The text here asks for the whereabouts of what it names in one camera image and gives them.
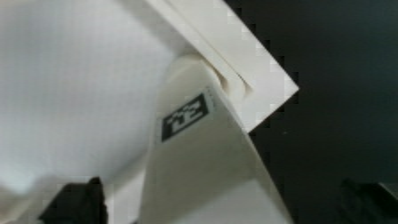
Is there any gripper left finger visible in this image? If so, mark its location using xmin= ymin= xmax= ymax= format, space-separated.
xmin=37 ymin=177 xmax=108 ymax=224

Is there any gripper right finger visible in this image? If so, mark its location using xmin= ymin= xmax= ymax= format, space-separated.
xmin=337 ymin=179 xmax=398 ymax=224

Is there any white desk leg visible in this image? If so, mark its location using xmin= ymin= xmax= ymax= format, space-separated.
xmin=138 ymin=55 xmax=294 ymax=224

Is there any white desk tabletop tray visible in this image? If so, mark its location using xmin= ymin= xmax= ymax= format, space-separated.
xmin=0 ymin=0 xmax=298 ymax=224

